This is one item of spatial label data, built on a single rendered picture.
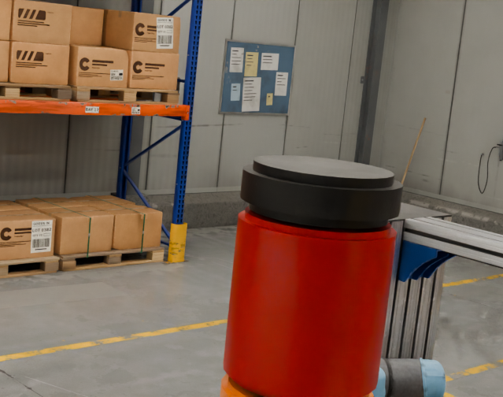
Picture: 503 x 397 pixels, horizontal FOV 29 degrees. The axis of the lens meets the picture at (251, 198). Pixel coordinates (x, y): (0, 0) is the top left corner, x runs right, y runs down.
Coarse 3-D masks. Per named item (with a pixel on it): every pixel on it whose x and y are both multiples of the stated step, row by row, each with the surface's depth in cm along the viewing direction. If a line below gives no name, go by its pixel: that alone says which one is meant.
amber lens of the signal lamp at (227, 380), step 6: (222, 378) 32; (228, 378) 32; (222, 384) 32; (228, 384) 31; (234, 384) 31; (222, 390) 31; (228, 390) 31; (234, 390) 31; (240, 390) 31; (246, 390) 31; (222, 396) 31; (228, 396) 31; (234, 396) 31; (240, 396) 30; (246, 396) 30; (252, 396) 30; (258, 396) 30; (366, 396) 31; (372, 396) 32
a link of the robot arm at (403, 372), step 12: (396, 360) 169; (408, 360) 170; (420, 360) 170; (432, 360) 171; (396, 372) 167; (408, 372) 167; (420, 372) 168; (432, 372) 168; (444, 372) 170; (396, 384) 166; (408, 384) 167; (420, 384) 167; (432, 384) 168; (444, 384) 169; (396, 396) 167; (408, 396) 167; (420, 396) 168; (432, 396) 169
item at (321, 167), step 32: (256, 160) 30; (288, 160) 31; (320, 160) 32; (256, 192) 29; (288, 192) 29; (320, 192) 28; (352, 192) 28; (384, 192) 29; (320, 224) 29; (352, 224) 29; (384, 224) 30
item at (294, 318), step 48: (240, 240) 30; (288, 240) 29; (336, 240) 29; (384, 240) 29; (240, 288) 30; (288, 288) 29; (336, 288) 29; (384, 288) 30; (240, 336) 30; (288, 336) 29; (336, 336) 29; (240, 384) 30; (288, 384) 29; (336, 384) 29
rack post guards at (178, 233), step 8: (176, 224) 1000; (184, 224) 1006; (176, 232) 1001; (184, 232) 1008; (176, 240) 1003; (184, 240) 1010; (176, 248) 1005; (184, 248) 1012; (168, 256) 1009; (176, 256) 1007
